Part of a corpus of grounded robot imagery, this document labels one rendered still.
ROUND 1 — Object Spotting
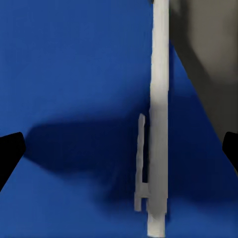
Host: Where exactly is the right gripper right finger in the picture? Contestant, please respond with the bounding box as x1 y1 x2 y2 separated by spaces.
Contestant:
222 132 238 172

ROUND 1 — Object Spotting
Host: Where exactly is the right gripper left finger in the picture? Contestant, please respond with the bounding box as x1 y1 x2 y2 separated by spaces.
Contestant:
0 132 26 191

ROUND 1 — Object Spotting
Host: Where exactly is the folder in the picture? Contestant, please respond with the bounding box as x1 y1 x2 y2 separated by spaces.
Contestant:
0 0 238 238

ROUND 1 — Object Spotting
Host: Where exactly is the swivel chair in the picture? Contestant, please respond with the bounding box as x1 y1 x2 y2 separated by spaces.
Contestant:
151 0 238 177

